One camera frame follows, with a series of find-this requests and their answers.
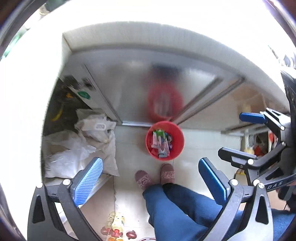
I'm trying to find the green toothbrush blister pack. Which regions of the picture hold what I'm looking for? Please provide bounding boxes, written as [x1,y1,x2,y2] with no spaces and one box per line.
[151,129,173,158]

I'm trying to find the red plastic trash bucket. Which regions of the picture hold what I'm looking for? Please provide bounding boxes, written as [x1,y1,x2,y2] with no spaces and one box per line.
[145,121,185,161]

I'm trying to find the white sack under counter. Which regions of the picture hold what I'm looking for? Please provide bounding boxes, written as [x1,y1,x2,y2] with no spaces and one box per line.
[42,109,119,179]

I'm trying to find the person blue trouser legs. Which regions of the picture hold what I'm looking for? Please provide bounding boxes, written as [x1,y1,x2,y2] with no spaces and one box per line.
[142,182,296,241]

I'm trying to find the right pink slipper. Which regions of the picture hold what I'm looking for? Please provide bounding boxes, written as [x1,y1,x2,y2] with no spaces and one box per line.
[160,164,175,185]

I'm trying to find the pink slipper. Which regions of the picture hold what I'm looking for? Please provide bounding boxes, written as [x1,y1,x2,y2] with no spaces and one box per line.
[160,164,175,185]
[134,170,154,191]

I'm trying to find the left pink slipper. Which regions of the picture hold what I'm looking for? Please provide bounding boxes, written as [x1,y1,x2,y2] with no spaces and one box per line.
[134,170,154,191]

